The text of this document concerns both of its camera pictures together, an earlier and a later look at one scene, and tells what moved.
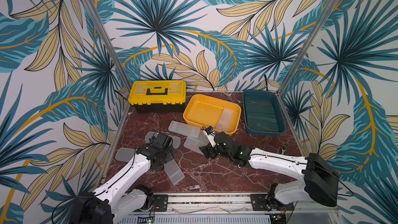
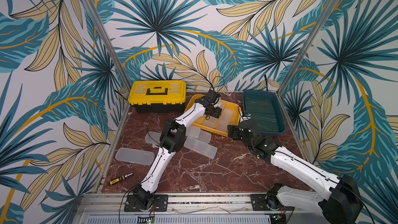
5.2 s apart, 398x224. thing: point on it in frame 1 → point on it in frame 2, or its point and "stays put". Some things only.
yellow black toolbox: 158,96 stays put
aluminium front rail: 219,208 stays put
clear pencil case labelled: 173,171 → 213,121
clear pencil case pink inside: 194,144 stays put
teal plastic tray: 263,114 stays put
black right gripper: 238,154 → 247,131
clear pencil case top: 184,129 stays put
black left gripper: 170,150 → 217,113
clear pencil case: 225,120 stays put
